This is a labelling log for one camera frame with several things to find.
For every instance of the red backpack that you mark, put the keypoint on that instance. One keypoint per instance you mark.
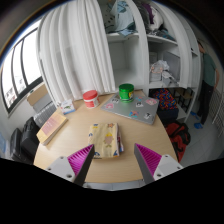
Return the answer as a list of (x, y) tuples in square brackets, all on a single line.
[(178, 138)]

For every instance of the yellow and pink book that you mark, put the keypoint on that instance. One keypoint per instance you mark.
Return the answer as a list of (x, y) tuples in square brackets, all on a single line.
[(51, 127)]

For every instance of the black bag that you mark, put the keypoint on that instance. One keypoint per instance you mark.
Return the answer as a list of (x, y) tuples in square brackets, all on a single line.
[(30, 138)]

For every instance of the white curtain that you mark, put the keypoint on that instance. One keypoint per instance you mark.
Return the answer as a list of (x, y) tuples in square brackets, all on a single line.
[(76, 50)]

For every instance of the multicoloured bag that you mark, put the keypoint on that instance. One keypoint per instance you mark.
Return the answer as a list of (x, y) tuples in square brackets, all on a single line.
[(165, 100)]

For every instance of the white jar with red lid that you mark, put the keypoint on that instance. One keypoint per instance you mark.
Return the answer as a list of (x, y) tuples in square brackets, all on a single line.
[(91, 100)]

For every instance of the brown cardboard sheet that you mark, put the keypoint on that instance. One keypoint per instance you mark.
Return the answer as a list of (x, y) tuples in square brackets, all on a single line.
[(36, 95)]

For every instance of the small white and blue box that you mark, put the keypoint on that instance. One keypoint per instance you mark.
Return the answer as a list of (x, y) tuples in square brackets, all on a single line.
[(67, 107)]

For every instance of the grey laptop with stickers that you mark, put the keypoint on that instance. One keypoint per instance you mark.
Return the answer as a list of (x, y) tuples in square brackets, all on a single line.
[(130, 110)]

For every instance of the green can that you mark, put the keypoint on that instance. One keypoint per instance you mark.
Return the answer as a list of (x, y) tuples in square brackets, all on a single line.
[(126, 93)]

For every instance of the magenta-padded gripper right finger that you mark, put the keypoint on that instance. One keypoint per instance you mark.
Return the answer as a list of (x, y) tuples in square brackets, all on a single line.
[(150, 161)]

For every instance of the person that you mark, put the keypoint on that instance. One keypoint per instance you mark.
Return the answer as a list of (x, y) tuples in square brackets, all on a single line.
[(208, 80)]

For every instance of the black-framed window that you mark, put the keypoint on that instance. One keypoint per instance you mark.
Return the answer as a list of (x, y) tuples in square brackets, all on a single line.
[(20, 73)]

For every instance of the yellow printed towel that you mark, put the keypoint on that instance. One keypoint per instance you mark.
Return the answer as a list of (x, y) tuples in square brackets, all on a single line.
[(105, 140)]

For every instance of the grey radiator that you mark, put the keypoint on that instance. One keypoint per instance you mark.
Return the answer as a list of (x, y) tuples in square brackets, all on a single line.
[(45, 115)]

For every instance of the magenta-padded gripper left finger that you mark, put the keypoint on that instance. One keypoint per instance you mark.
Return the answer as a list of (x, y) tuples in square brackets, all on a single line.
[(80, 161)]

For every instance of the white shelf unit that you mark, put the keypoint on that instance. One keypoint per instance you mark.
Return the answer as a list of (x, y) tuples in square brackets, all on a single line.
[(130, 56)]

